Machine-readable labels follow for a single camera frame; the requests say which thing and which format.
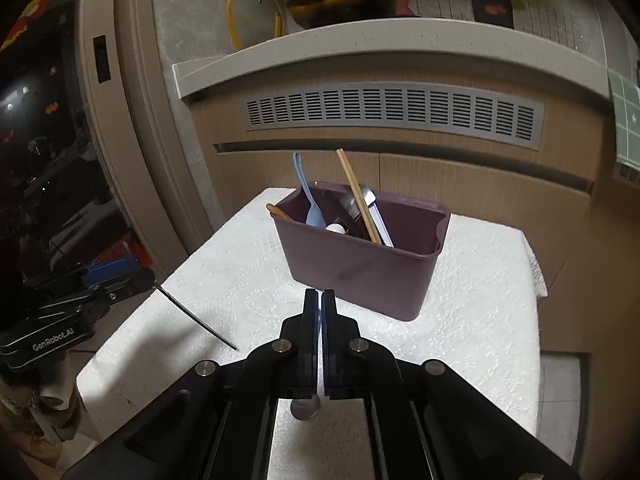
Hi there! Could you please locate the black handled metal spoon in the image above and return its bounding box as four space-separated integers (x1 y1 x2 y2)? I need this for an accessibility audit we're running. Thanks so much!
290 393 321 420

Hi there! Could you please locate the wooden spoon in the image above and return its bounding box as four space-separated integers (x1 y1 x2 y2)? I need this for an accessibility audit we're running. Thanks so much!
266 203 292 221

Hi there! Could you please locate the white plastic spoon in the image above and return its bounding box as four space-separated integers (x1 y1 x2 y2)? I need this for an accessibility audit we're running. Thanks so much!
369 202 394 247

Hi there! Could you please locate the small white ball spoon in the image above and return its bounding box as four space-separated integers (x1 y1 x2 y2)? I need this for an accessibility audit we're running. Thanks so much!
326 223 346 234

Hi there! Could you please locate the blue plastic spoon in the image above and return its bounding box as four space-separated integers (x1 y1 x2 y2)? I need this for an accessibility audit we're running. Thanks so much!
292 152 326 229

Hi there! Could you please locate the steel spoon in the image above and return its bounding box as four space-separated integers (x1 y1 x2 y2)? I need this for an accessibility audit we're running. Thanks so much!
338 185 378 221

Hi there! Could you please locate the wooden chopstick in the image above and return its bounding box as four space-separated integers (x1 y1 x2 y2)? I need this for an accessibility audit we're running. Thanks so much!
336 148 382 245

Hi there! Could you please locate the purple plastic utensil caddy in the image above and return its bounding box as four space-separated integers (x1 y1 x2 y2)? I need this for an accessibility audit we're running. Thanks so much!
273 188 450 321

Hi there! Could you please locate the grey ventilation grille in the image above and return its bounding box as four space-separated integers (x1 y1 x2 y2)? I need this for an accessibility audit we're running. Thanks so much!
240 81 544 150

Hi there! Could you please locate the small right ventilation grille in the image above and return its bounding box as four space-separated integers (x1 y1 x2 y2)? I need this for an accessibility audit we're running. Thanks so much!
612 162 640 188

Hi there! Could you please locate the green white dish towel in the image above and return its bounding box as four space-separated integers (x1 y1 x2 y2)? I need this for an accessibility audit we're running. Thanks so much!
608 70 640 171

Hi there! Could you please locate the grey countertop ledge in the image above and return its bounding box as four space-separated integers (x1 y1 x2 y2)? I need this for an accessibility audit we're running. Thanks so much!
171 18 610 100

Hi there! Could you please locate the yellow hose loop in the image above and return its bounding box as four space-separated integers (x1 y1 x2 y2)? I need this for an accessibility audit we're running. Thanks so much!
226 0 286 52

